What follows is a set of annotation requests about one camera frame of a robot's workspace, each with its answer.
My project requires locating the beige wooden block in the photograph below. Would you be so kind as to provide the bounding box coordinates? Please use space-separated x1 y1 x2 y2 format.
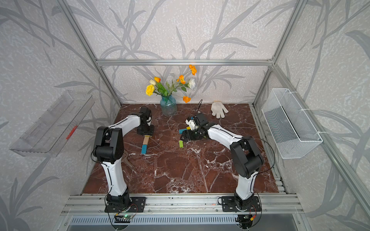
143 136 150 145

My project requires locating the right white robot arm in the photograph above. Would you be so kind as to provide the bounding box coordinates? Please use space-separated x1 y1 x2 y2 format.
180 113 265 211

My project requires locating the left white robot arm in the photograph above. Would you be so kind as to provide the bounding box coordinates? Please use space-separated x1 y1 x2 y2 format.
92 106 154 211

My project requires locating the white work glove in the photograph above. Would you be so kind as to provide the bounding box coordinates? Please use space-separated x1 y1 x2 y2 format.
211 101 228 119

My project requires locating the blue glass vase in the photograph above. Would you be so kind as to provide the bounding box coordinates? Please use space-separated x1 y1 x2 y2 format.
160 95 177 116

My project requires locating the artificial flower bouquet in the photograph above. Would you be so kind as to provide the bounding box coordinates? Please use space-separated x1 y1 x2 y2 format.
145 75 196 99

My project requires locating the left green-lit circuit board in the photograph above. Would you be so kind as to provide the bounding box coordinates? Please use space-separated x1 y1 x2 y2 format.
114 214 136 224

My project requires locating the right circuit board with connector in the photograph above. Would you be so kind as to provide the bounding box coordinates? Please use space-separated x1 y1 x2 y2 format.
235 215 256 231

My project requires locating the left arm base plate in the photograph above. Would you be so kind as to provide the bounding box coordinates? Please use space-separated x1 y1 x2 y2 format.
105 195 146 213

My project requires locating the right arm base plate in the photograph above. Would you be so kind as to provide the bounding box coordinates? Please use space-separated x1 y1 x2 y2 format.
219 195 262 212

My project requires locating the white wire mesh basket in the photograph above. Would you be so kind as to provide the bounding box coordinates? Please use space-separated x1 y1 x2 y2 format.
262 88 323 159

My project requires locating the clear plastic wall shelf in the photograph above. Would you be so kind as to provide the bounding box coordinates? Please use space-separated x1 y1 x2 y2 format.
10 90 95 157

